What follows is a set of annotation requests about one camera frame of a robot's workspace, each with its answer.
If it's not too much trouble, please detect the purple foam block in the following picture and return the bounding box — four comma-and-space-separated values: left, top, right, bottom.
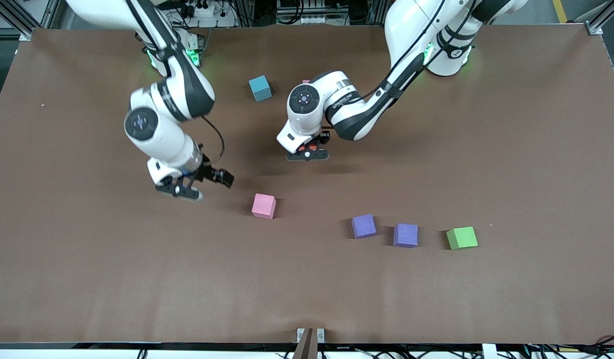
392, 222, 419, 249
351, 213, 378, 240

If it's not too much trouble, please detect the light pink foam block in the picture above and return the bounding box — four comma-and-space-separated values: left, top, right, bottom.
251, 192, 277, 220

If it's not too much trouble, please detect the teal foam block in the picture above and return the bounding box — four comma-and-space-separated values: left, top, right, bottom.
248, 75, 273, 103

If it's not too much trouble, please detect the brown table mat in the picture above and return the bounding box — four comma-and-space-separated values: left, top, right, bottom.
0, 26, 614, 346

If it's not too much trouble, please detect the white power strip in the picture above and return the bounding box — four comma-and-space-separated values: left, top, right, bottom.
183, 1, 216, 19

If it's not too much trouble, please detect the green foam block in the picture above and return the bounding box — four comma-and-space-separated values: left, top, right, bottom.
445, 226, 479, 251

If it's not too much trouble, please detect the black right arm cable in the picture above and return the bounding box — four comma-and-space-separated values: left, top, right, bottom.
201, 115, 226, 164

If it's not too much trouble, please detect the silver metal bracket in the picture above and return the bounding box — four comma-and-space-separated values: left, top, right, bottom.
296, 327, 326, 344

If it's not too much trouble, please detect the aluminium frame post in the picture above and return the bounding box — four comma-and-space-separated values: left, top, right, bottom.
0, 0, 55, 40
585, 0, 614, 36

